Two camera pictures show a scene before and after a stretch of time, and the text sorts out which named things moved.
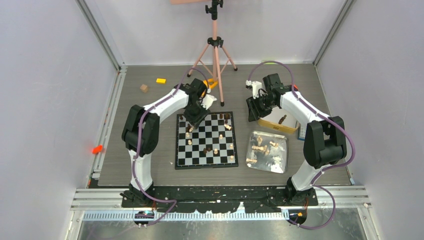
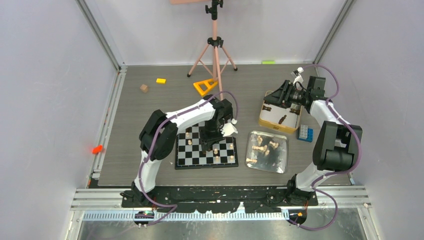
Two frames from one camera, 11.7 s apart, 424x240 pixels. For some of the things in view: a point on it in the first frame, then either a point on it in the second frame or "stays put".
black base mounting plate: [195, 199] stays put
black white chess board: [211, 145] stays put
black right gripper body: [264, 104] to [293, 96]
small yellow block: [161, 80] stays put
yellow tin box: [280, 120] stays put
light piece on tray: [259, 148] stays put
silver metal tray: [267, 152] stays put
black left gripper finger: [195, 120] to [206, 144]
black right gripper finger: [254, 113] to [275, 98]
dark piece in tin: [282, 119] stays put
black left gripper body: [197, 109] to [212, 129]
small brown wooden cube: [144, 88] stays put
